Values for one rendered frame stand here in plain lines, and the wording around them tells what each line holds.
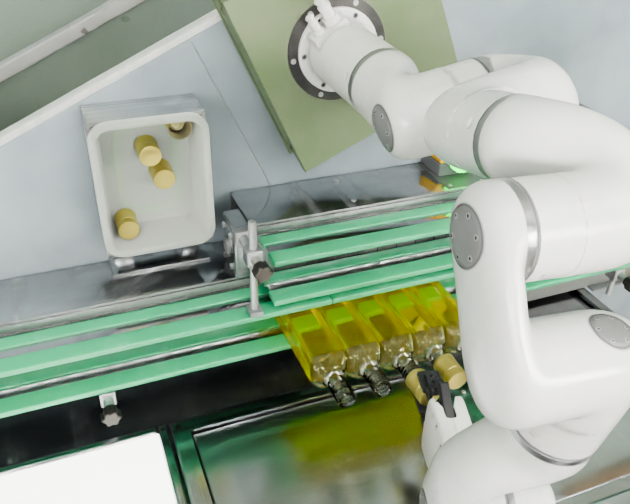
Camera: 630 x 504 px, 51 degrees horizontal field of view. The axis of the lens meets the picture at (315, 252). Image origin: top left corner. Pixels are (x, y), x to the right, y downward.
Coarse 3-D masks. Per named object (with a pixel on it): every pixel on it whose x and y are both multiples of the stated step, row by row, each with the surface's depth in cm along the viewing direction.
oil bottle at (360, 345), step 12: (324, 312) 109; (336, 312) 108; (348, 312) 108; (336, 324) 106; (348, 324) 106; (360, 324) 106; (336, 336) 104; (348, 336) 103; (360, 336) 103; (372, 336) 104; (348, 348) 101; (360, 348) 101; (372, 348) 102; (348, 360) 102; (360, 360) 100; (372, 360) 101; (348, 372) 103; (360, 372) 101
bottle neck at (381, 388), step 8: (368, 368) 100; (376, 368) 100; (368, 376) 99; (376, 376) 98; (384, 376) 98; (368, 384) 99; (376, 384) 97; (384, 384) 97; (376, 392) 97; (384, 392) 99
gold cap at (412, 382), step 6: (414, 372) 99; (408, 378) 99; (414, 378) 98; (408, 384) 99; (414, 384) 98; (414, 390) 97; (420, 390) 96; (420, 396) 96; (426, 396) 96; (438, 396) 97; (420, 402) 97; (426, 402) 97
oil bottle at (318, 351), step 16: (288, 320) 107; (304, 320) 107; (320, 320) 107; (288, 336) 109; (304, 336) 103; (320, 336) 103; (304, 352) 102; (320, 352) 100; (336, 352) 100; (304, 368) 104; (320, 368) 99; (336, 368) 99; (320, 384) 100
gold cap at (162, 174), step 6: (162, 162) 105; (168, 162) 106; (150, 168) 105; (156, 168) 104; (162, 168) 103; (168, 168) 103; (150, 174) 106; (156, 174) 102; (162, 174) 103; (168, 174) 103; (174, 174) 104; (156, 180) 103; (162, 180) 103; (168, 180) 104; (174, 180) 104; (162, 186) 104; (168, 186) 104
